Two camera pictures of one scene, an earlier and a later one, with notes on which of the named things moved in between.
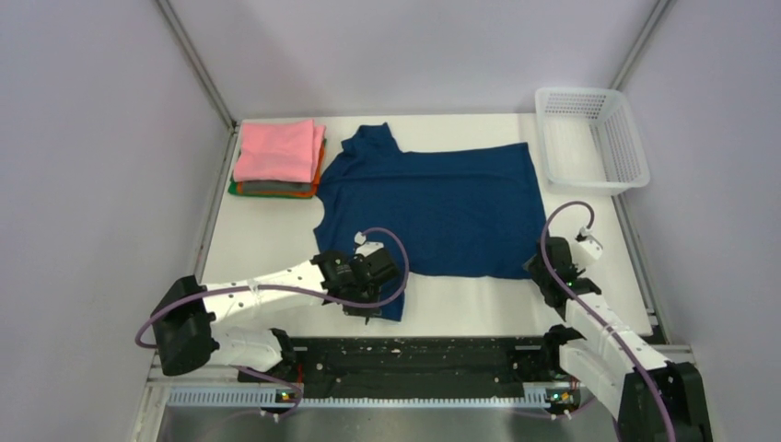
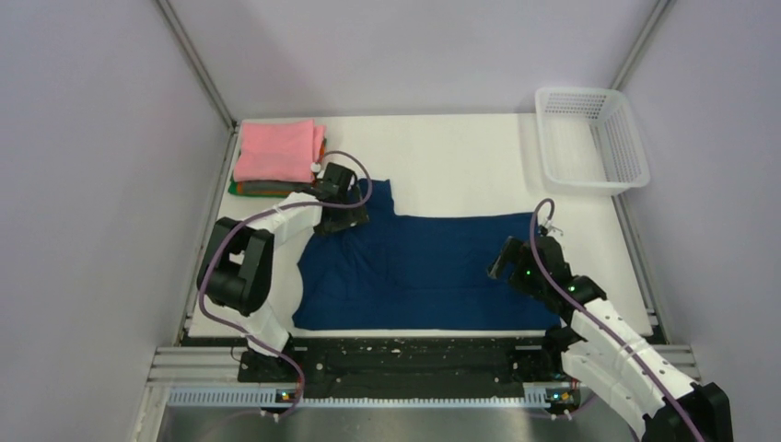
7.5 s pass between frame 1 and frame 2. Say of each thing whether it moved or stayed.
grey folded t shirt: stayed
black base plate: stayed
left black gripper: moved
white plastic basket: stayed
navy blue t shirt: moved
